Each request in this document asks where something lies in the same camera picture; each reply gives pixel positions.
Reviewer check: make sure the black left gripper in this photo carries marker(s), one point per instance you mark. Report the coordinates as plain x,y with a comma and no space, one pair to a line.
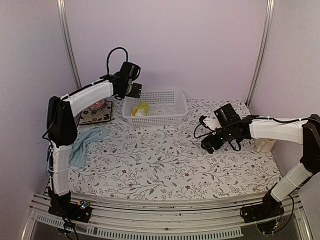
136,92

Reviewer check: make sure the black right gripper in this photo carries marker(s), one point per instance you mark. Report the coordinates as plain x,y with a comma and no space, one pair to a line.
208,146

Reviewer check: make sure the green and white towel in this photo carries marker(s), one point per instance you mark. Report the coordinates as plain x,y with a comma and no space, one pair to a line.
140,110

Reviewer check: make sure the light blue towel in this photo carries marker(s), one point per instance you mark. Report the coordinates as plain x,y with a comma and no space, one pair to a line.
77,156

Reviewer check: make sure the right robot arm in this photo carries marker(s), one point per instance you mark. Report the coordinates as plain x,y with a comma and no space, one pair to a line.
296,149

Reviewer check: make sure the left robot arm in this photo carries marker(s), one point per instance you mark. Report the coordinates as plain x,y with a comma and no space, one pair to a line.
61,127

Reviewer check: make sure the cream ceramic mug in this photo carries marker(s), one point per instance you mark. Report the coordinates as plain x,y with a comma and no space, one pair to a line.
264,145

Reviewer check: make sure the floral embroidered placemat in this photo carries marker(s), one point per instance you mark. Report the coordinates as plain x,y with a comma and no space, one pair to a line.
88,117

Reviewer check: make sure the white plastic basket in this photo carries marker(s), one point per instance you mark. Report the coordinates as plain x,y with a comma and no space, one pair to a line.
165,107

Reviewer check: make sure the floral patterned tablecloth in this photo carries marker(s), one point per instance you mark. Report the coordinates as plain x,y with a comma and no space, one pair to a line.
167,163

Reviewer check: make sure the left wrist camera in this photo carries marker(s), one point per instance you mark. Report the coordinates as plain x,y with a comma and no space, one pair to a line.
130,69

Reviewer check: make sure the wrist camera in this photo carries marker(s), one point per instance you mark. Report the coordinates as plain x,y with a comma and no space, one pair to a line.
130,69
226,115

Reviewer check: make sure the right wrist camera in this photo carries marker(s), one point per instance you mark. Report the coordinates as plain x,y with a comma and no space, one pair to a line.
226,115

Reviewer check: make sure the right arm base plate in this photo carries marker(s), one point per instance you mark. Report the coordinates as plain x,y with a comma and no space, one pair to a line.
257,212

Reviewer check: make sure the aluminium front rail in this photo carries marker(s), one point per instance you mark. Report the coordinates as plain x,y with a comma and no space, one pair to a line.
206,219

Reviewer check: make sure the left aluminium frame post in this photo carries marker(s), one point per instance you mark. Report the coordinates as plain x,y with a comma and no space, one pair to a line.
63,19

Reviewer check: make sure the aluminium frame post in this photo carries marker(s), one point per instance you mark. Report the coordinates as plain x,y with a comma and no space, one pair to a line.
63,19
270,5

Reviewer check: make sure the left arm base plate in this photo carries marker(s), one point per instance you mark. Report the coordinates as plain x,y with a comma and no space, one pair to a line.
80,211

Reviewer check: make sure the right aluminium frame post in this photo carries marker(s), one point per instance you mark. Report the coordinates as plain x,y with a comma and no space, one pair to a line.
270,5

